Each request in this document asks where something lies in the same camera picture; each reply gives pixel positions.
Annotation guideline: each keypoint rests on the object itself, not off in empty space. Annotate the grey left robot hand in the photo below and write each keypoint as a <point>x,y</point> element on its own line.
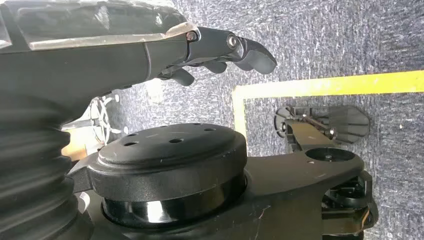
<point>82,66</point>

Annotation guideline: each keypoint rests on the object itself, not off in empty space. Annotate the pale wooden board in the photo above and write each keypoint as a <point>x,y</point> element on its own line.
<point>78,142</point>

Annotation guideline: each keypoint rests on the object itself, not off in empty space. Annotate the ribbed grey left arm sleeve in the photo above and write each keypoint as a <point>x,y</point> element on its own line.
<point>30,179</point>

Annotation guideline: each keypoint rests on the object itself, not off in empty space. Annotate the black robot leg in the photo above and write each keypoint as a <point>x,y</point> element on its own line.
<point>205,185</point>

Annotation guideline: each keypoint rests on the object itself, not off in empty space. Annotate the yellow floor tape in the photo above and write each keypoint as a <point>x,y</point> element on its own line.
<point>324,85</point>

